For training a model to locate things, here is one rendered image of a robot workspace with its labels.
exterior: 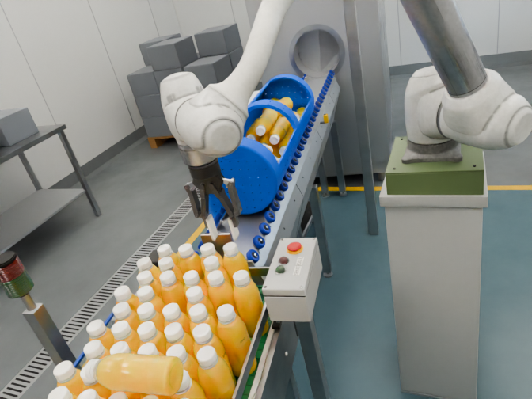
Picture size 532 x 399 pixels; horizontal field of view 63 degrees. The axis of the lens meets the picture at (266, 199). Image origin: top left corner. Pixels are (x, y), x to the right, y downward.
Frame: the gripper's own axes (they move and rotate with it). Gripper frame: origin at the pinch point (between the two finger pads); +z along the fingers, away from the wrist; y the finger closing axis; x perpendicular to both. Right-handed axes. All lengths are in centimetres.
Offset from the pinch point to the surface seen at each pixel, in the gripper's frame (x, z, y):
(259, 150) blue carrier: -39.6, -4.5, -0.6
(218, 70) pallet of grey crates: -356, 32, 140
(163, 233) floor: -168, 115, 144
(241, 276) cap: 12.5, 6.1, -7.7
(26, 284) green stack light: 26.4, -3.2, 42.2
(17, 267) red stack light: 26, -8, 42
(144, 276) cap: 12.5, 6.1, 20.0
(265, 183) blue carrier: -38.1, 7.2, -0.6
